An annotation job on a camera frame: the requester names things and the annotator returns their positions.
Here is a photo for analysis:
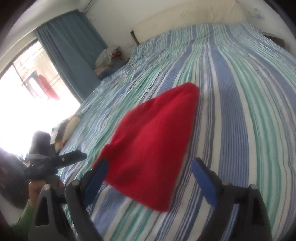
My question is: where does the red knitted sweater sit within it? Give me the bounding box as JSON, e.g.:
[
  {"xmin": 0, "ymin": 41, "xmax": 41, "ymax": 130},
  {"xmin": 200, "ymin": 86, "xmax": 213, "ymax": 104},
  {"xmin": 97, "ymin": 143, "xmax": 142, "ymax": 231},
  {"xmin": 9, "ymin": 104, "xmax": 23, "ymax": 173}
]
[{"xmin": 99, "ymin": 83, "xmax": 200, "ymax": 211}]

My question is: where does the green left sleeve forearm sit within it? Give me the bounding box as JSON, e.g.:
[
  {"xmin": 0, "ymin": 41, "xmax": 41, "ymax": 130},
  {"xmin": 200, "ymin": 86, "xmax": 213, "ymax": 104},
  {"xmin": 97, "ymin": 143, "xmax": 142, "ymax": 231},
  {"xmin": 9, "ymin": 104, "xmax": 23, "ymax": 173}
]
[{"xmin": 10, "ymin": 200, "xmax": 34, "ymax": 240}]

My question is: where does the pile of clothes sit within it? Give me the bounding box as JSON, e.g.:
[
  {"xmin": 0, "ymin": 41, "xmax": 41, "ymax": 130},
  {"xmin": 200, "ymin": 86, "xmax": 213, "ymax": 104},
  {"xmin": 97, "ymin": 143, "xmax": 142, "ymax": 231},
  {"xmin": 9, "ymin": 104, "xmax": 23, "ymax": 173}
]
[{"xmin": 94, "ymin": 46, "xmax": 127, "ymax": 80}]

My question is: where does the person's left hand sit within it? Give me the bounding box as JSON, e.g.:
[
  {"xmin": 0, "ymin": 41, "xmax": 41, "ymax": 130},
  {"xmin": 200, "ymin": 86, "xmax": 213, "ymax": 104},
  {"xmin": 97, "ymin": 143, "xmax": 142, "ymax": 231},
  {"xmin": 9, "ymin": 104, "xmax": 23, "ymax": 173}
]
[{"xmin": 28, "ymin": 178, "xmax": 64, "ymax": 209}]

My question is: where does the striped bed cover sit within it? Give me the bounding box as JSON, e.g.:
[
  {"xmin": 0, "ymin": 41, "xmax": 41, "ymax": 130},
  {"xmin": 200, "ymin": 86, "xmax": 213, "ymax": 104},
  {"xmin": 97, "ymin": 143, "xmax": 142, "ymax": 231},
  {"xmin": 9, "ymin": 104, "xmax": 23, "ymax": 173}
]
[{"xmin": 59, "ymin": 23, "xmax": 295, "ymax": 240}]

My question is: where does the red garment hanging outside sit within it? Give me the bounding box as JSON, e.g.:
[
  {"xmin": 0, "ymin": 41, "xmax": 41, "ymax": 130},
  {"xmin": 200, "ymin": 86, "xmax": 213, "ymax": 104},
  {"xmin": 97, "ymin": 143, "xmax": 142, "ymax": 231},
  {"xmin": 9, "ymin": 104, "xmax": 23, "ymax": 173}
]
[{"xmin": 38, "ymin": 74, "xmax": 59, "ymax": 100}]

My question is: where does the blue curtain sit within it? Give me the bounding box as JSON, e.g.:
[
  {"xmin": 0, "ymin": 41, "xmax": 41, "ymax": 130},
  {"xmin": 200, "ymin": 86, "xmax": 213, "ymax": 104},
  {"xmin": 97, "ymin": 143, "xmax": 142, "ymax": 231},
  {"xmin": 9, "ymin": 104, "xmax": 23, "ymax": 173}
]
[{"xmin": 35, "ymin": 10, "xmax": 107, "ymax": 103}]

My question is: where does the cream headboard cushion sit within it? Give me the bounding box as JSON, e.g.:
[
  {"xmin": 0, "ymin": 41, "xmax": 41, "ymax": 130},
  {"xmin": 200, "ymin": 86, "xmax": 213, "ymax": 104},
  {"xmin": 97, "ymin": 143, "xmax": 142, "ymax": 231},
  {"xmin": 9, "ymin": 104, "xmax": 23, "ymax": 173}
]
[{"xmin": 130, "ymin": 0, "xmax": 247, "ymax": 45}]

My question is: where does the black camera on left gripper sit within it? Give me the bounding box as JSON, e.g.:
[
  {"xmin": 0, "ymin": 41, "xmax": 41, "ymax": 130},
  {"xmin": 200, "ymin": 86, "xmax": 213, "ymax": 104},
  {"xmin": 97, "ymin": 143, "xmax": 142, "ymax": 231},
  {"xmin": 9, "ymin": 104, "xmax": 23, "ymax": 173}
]
[{"xmin": 29, "ymin": 131, "xmax": 56, "ymax": 160}]

